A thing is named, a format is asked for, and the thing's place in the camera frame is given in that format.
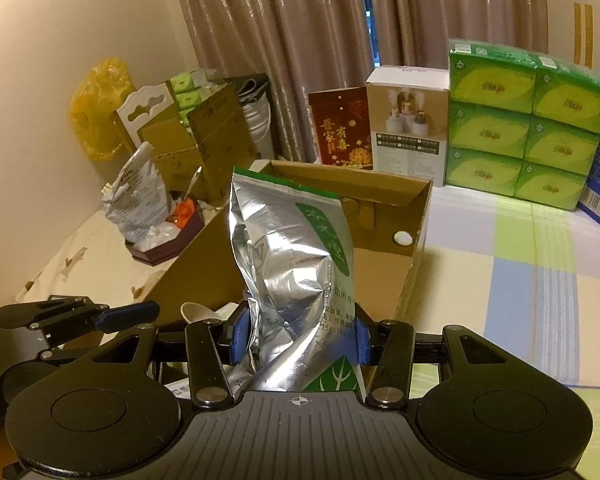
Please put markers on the yellow plastic bag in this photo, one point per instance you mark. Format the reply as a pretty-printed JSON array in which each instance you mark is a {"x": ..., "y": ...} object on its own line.
[{"x": 97, "y": 110}]

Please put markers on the stack of green tissue packs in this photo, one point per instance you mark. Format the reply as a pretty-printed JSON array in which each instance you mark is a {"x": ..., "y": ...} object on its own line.
[{"x": 525, "y": 130}]

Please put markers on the silver printed bag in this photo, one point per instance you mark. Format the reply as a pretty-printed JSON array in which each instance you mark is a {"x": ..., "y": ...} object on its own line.
[{"x": 135, "y": 200}]

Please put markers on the black and white bag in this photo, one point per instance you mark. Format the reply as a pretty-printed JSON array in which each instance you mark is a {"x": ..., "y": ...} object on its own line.
[{"x": 257, "y": 120}]

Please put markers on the dark red tray box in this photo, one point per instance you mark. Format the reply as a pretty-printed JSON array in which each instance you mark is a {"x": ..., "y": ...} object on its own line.
[{"x": 170, "y": 247}]

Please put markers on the small brown cardboard box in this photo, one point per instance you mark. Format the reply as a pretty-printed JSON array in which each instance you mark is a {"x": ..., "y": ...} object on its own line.
[{"x": 220, "y": 135}]

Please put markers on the wooden sticks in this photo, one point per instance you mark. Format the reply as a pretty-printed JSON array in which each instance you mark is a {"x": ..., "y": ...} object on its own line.
[{"x": 582, "y": 35}]

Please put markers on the white cardboard hanger card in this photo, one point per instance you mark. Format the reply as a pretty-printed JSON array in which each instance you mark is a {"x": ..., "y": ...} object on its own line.
[{"x": 140, "y": 110}]

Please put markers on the checked cloth covered desktop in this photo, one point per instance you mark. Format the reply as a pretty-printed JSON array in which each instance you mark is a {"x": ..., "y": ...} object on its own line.
[{"x": 480, "y": 285}]

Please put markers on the silver foil bag green label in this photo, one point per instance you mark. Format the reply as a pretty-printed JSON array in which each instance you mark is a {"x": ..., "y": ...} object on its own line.
[{"x": 290, "y": 260}]

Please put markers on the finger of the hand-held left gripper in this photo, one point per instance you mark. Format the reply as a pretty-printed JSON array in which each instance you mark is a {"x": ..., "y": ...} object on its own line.
[
  {"x": 130, "y": 316},
  {"x": 70, "y": 342}
]

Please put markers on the white product box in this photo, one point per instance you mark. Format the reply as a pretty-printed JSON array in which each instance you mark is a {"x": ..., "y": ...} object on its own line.
[{"x": 410, "y": 135}]

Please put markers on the beige curtain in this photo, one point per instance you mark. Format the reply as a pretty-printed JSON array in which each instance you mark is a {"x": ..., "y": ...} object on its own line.
[{"x": 280, "y": 35}]

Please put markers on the white ceramic spoon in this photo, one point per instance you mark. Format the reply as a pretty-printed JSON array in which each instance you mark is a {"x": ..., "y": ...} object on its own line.
[{"x": 197, "y": 312}]

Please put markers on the small green tissue packs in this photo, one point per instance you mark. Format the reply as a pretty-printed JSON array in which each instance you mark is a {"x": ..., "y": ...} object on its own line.
[{"x": 190, "y": 95}]

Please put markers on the orange small pieces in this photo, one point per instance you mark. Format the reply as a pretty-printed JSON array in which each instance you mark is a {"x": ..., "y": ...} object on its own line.
[{"x": 182, "y": 212}]

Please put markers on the dark red gift box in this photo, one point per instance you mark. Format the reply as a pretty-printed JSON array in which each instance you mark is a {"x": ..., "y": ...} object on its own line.
[{"x": 340, "y": 130}]

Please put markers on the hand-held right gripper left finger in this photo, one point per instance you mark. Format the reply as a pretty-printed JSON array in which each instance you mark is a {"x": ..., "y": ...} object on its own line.
[{"x": 239, "y": 340}]

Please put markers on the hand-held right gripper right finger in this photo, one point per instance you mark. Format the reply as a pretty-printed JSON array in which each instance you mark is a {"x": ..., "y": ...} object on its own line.
[{"x": 361, "y": 344}]

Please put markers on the large cardboard box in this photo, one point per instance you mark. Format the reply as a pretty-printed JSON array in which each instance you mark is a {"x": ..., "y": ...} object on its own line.
[{"x": 380, "y": 280}]

